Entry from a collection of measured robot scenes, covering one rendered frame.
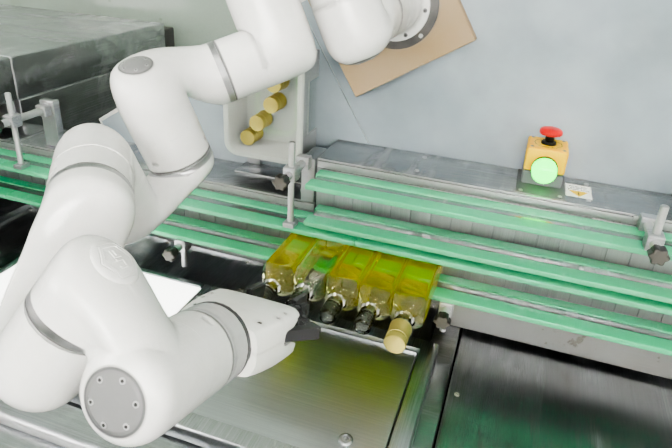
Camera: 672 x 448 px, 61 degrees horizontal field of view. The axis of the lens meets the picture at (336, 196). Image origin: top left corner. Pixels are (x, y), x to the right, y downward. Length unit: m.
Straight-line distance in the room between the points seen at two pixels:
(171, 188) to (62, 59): 1.08
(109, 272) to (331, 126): 0.84
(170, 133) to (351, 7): 0.29
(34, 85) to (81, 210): 1.16
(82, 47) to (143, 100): 1.13
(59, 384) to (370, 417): 0.57
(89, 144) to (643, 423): 0.95
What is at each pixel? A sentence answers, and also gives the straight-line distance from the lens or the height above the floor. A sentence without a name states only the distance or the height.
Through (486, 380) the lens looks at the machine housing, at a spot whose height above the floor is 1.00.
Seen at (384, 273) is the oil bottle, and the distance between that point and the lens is 1.00.
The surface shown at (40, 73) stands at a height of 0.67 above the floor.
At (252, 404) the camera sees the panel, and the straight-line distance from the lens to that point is 0.97.
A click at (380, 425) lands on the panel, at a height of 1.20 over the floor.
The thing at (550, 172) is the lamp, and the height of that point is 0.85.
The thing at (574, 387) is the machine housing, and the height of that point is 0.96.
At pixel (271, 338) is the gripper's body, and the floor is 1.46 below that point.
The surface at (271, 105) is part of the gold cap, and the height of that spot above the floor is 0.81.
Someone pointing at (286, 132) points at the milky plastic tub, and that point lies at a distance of 1.24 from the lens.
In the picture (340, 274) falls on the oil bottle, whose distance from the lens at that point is 0.98.
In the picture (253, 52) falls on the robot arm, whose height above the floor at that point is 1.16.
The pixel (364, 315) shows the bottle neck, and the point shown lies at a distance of 0.92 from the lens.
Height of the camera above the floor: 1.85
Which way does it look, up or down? 60 degrees down
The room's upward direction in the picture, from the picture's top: 140 degrees counter-clockwise
